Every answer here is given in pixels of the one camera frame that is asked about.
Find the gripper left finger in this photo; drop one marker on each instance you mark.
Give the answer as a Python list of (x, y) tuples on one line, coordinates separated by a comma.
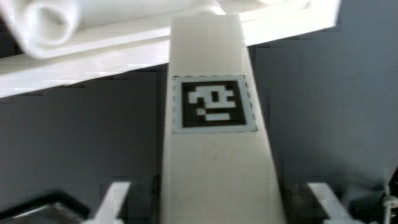
[(107, 214)]

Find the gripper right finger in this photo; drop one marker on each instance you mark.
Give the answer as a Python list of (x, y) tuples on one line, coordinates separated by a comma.
[(338, 215)]

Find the white desk leg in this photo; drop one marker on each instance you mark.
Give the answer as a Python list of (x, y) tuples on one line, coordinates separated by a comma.
[(219, 178)]

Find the white desk tabletop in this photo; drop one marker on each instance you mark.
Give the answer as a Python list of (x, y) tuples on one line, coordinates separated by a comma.
[(89, 38)]

